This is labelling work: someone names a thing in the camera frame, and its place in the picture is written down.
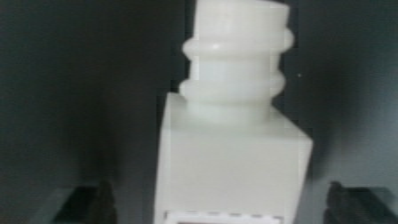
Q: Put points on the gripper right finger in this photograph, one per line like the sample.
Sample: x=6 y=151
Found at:
x=356 y=206

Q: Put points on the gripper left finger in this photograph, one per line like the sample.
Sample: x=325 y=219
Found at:
x=89 y=206

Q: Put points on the white leg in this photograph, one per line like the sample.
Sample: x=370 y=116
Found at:
x=235 y=150

